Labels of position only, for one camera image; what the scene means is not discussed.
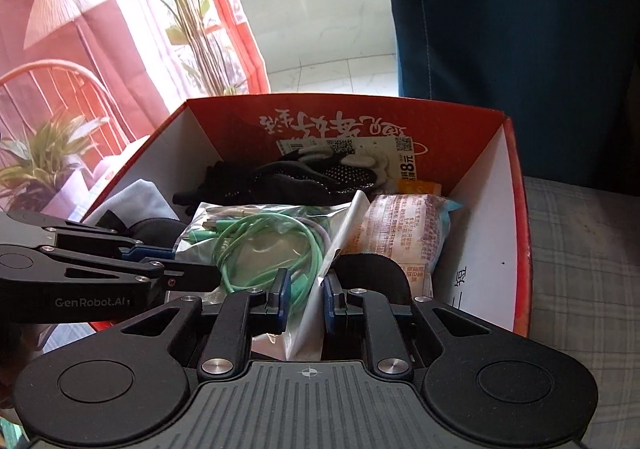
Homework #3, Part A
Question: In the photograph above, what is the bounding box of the clear bag of green cables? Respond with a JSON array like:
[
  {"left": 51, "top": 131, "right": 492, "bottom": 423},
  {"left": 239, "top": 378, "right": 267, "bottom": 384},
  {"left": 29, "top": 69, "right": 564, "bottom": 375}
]
[{"left": 172, "top": 189, "right": 371, "bottom": 360}]

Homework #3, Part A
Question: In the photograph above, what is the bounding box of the white cloth bag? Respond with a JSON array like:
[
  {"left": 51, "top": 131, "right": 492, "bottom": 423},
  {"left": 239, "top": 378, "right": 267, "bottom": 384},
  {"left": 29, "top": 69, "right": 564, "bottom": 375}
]
[{"left": 92, "top": 179, "right": 168, "bottom": 230}]

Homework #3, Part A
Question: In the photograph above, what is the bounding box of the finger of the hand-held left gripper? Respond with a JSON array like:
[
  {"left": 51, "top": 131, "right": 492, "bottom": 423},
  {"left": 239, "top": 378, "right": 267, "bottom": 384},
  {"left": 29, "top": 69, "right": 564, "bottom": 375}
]
[
  {"left": 0, "top": 211, "right": 173, "bottom": 262},
  {"left": 42, "top": 249, "right": 221, "bottom": 291}
]

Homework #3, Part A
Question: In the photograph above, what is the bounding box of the orange printed packet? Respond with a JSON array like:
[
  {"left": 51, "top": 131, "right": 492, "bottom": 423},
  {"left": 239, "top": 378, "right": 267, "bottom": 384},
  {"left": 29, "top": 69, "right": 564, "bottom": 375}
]
[{"left": 337, "top": 193, "right": 463, "bottom": 297}]

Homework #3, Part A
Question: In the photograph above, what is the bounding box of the black elastic brace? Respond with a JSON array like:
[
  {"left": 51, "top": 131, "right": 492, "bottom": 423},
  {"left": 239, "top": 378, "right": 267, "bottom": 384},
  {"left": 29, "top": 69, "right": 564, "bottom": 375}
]
[{"left": 97, "top": 210, "right": 190, "bottom": 252}]

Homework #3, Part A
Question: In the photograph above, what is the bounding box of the black dotted glove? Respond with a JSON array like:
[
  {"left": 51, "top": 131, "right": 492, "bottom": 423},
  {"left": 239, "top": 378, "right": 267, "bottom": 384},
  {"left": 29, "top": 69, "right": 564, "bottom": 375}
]
[{"left": 172, "top": 159, "right": 373, "bottom": 217}]

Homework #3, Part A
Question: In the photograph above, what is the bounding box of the blue curtain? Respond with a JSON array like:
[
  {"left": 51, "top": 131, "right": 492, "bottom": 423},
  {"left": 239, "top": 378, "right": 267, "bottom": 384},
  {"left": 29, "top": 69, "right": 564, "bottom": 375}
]
[{"left": 372, "top": 0, "right": 640, "bottom": 190}]

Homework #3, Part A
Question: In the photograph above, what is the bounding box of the pink printed backdrop cloth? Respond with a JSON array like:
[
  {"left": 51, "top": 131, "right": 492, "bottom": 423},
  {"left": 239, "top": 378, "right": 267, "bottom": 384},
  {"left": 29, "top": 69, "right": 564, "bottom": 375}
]
[{"left": 0, "top": 0, "right": 271, "bottom": 230}]

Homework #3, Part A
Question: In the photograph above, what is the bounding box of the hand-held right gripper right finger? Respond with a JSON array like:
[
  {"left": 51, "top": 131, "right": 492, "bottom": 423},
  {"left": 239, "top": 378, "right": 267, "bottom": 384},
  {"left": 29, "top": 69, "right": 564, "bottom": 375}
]
[{"left": 322, "top": 275, "right": 502, "bottom": 378}]

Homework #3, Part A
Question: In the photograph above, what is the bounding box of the red cardboard box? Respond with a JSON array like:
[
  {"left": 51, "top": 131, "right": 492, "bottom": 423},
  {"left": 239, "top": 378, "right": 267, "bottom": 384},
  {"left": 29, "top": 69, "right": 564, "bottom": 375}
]
[{"left": 80, "top": 96, "right": 532, "bottom": 337}]

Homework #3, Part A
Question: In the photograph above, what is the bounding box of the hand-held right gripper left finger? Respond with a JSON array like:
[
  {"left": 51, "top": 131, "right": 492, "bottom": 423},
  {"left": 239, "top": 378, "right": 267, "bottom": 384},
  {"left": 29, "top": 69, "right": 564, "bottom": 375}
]
[{"left": 117, "top": 269, "right": 292, "bottom": 380}]

